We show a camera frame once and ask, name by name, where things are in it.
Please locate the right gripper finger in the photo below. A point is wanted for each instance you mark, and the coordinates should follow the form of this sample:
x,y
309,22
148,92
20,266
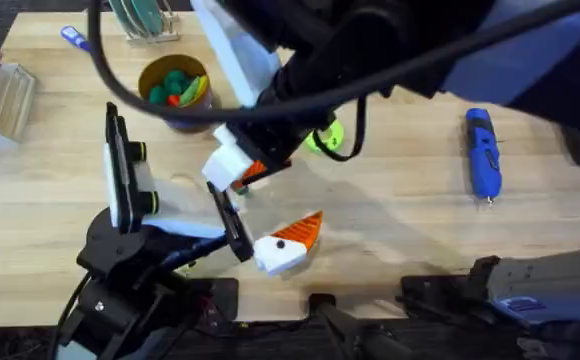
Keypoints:
x,y
225,165
255,171

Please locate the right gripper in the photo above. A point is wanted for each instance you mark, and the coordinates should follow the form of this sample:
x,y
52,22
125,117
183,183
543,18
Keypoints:
x,y
350,45

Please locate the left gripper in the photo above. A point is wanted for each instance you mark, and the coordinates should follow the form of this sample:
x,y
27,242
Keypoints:
x,y
185,205

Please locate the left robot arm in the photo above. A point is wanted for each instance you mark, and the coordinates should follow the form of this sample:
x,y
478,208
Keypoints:
x,y
120,310

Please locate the blue electric screwdriver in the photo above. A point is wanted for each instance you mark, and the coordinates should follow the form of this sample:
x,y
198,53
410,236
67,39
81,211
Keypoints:
x,y
482,150

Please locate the green disc with holes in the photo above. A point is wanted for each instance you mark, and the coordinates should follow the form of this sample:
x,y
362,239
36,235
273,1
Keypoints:
x,y
332,137

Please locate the brown tub with toys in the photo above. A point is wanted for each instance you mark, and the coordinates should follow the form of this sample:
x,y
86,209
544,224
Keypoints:
x,y
175,87

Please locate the small wooden peg rack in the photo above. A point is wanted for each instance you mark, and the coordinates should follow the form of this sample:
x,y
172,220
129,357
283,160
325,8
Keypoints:
x,y
155,37

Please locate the pale green plate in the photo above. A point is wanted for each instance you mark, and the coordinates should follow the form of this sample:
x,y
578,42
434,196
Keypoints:
x,y
122,17

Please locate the blue and white marker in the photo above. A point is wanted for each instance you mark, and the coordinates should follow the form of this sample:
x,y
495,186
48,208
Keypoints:
x,y
75,38

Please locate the clear open box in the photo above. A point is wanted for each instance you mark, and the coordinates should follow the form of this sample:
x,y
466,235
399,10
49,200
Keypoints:
x,y
7,105

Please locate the black rail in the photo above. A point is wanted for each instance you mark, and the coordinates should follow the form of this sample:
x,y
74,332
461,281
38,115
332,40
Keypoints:
x,y
270,345

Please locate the black stand post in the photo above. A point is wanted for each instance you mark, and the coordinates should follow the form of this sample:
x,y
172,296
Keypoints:
x,y
340,325

